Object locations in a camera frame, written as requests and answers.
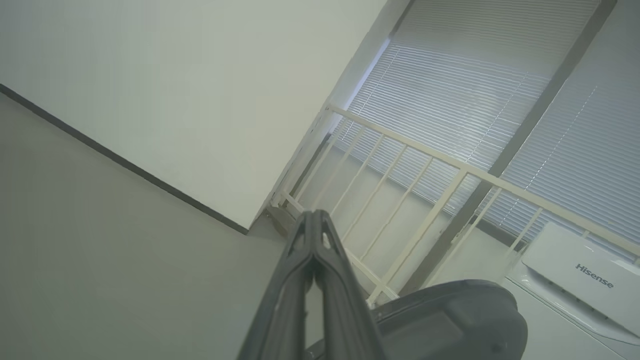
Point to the grey window frame post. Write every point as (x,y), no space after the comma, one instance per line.
(550,95)

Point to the dark baseboard strip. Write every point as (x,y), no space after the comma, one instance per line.
(125,163)

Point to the white Hisense branded panel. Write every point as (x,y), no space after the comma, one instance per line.
(565,255)

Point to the cream metal railing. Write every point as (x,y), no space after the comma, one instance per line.
(465,172)

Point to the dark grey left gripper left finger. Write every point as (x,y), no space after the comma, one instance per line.
(280,310)

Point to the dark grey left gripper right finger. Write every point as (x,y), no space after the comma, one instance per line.
(345,310)

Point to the black round glass washer door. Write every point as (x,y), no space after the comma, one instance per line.
(450,325)

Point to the white washing machine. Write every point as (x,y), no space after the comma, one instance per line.
(550,342)

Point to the white window blind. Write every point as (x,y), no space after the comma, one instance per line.
(450,90)
(590,150)

